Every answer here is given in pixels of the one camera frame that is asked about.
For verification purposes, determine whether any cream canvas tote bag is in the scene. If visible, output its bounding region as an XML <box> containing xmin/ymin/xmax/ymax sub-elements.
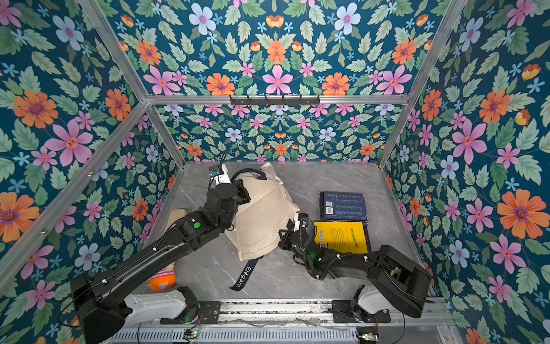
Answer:
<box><xmin>226</xmin><ymin>163</ymin><xmax>299</xmax><ymax>261</ymax></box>

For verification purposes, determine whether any blue spine classics book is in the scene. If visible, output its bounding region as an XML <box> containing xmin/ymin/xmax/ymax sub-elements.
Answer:
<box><xmin>319</xmin><ymin>191</ymin><xmax>368</xmax><ymax>222</ymax></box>

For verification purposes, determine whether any yellow spine book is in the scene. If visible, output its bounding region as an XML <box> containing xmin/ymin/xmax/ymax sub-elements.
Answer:
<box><xmin>314</xmin><ymin>222</ymin><xmax>370</xmax><ymax>254</ymax></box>

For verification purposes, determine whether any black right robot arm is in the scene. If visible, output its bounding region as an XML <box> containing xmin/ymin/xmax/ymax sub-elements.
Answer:
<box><xmin>279</xmin><ymin>213</ymin><xmax>431</xmax><ymax>318</ymax></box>

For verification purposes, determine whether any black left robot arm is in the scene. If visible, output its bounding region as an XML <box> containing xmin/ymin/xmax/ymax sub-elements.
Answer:
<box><xmin>70</xmin><ymin>181</ymin><xmax>251</xmax><ymax>343</ymax></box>

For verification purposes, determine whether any black Elegant bag label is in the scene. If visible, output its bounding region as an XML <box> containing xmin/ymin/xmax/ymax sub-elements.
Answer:
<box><xmin>230</xmin><ymin>256</ymin><xmax>263</xmax><ymax>292</ymax></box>

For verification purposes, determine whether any beige glasses case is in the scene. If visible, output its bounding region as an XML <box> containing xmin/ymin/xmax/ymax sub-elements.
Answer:
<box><xmin>166</xmin><ymin>209</ymin><xmax>188</xmax><ymax>230</ymax></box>

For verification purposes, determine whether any cartoon boy plush doll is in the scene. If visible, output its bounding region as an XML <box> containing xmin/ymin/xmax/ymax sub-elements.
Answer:
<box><xmin>148</xmin><ymin>264</ymin><xmax>176</xmax><ymax>292</ymax></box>

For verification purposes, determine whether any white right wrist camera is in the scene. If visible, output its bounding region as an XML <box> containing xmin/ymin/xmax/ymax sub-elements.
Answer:
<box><xmin>293</xmin><ymin>216</ymin><xmax>309</xmax><ymax>233</ymax></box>

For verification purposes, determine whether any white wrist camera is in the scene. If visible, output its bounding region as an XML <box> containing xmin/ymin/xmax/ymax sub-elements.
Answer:
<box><xmin>209</xmin><ymin>163</ymin><xmax>231</xmax><ymax>188</ymax></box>
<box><xmin>293</xmin><ymin>216</ymin><xmax>309</xmax><ymax>233</ymax></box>

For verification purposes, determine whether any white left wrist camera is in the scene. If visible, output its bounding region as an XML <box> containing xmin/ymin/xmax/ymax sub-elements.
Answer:
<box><xmin>209</xmin><ymin>163</ymin><xmax>231</xmax><ymax>188</ymax></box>

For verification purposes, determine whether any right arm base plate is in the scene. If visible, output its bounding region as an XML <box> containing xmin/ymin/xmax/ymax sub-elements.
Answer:
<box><xmin>329</xmin><ymin>300</ymin><xmax>391</xmax><ymax>324</ymax></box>

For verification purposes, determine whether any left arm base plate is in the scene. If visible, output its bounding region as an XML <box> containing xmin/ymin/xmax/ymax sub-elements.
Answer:
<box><xmin>160</xmin><ymin>301</ymin><xmax>221</xmax><ymax>325</ymax></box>

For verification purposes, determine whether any black hook rail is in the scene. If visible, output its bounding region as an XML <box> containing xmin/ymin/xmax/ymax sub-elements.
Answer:
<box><xmin>229</xmin><ymin>95</ymin><xmax>321</xmax><ymax>106</ymax></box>

